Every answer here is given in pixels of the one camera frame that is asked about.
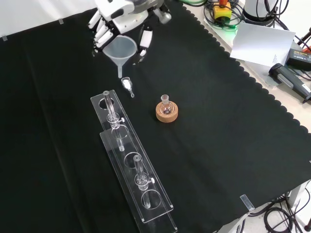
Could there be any translucent plastic funnel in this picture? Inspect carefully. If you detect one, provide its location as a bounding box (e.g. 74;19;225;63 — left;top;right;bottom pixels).
102;34;138;79

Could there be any black grey handheld tool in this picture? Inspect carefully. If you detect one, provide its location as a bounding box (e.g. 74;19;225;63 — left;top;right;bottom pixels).
268;63;311;104

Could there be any black cable bundle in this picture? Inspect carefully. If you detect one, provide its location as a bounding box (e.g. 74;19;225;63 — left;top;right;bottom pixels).
178;0;246;31
247;186;311;233

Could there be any clear round-bottom flask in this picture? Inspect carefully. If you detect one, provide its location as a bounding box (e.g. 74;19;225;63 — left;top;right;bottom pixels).
160;94;174;116

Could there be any pale board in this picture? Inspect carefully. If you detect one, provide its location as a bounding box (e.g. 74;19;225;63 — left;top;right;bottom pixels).
229;21;296;67

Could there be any black power adapter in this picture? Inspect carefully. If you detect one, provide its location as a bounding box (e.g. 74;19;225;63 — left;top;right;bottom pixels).
285;48;311;72

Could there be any glass weighing funnel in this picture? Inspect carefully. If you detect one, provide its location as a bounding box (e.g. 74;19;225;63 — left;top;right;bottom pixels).
121;76;135;99

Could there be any yellow stop button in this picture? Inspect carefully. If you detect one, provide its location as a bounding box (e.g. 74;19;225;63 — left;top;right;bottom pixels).
213;0;232;21

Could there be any clear acrylic funnel stand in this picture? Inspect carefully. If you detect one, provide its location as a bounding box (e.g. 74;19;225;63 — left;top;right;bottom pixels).
90;89;178;233

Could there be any cork ring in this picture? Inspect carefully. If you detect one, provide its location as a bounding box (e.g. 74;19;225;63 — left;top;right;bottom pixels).
155;101;180;123

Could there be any black cloth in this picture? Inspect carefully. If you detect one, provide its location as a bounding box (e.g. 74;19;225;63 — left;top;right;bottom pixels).
0;0;311;233

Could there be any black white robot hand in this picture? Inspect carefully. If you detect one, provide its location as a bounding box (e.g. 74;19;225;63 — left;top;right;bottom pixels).
87;0;172;65

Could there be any clear tape strip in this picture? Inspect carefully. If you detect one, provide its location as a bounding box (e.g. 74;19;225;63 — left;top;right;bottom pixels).
240;194;255;211

